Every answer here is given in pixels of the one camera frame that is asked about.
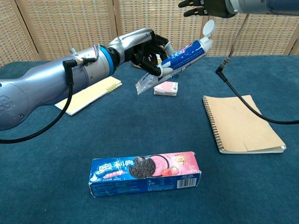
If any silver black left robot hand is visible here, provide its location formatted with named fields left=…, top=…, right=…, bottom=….
left=107, top=27, right=175, bottom=77

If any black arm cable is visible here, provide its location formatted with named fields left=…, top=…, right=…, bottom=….
left=0, top=57, right=97, bottom=144
left=215, top=13, right=299, bottom=125

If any pink tissue pack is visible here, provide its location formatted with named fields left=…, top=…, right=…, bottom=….
left=153, top=81, right=179, bottom=97

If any blue white toothpaste tube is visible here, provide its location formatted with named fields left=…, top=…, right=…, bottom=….
left=135, top=20, right=216, bottom=95

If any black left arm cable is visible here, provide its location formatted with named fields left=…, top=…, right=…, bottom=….
left=0, top=57, right=97, bottom=144

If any brown spiral notebook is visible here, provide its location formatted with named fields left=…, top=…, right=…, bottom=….
left=202, top=94, right=287, bottom=154

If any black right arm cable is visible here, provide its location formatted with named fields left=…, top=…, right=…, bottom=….
left=215, top=13, right=299, bottom=125

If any blue felt table cover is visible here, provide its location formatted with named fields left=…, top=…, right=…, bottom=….
left=0, top=55, right=299, bottom=224

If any blue pink Oreo cookie box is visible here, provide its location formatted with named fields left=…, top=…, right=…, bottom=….
left=88, top=151, right=202, bottom=198

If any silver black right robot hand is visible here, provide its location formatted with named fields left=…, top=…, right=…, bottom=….
left=178, top=0, right=236, bottom=19

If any woven wooden folding screen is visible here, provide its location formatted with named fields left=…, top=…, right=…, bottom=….
left=0, top=0, right=299, bottom=68

